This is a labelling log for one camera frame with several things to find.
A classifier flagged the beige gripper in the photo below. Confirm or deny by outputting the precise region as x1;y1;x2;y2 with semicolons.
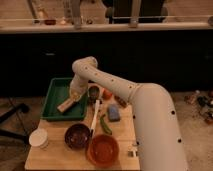
57;93;81;113

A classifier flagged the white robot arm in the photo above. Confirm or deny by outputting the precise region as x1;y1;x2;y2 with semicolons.
57;56;189;171

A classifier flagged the green plastic tray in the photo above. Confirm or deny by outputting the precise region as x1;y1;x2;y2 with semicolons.
41;78;88;121

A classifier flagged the dark metal cup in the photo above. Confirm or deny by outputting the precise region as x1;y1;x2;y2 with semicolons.
88;86;100;104

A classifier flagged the orange round fruit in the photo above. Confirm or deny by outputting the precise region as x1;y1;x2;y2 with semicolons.
102;89;112;100

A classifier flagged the blue sponge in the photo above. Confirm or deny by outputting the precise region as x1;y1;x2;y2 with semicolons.
107;104;120;122

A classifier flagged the dark purple bowl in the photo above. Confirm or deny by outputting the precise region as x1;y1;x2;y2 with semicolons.
64;123;90;150

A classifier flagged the brown food item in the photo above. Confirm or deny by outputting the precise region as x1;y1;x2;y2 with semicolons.
114;96;127;108

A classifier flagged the black chair base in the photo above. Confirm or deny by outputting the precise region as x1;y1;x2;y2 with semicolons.
0;102;31;145

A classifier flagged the white paper cup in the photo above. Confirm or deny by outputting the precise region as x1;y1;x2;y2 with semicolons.
29;128;49;148

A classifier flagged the orange plastic bowl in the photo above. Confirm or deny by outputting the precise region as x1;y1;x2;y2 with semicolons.
86;134;119;168

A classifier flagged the small white black object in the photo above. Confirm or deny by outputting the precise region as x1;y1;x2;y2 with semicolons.
127;150;138;157

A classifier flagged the white handled knife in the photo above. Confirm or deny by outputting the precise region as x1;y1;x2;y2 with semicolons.
90;100;100;137

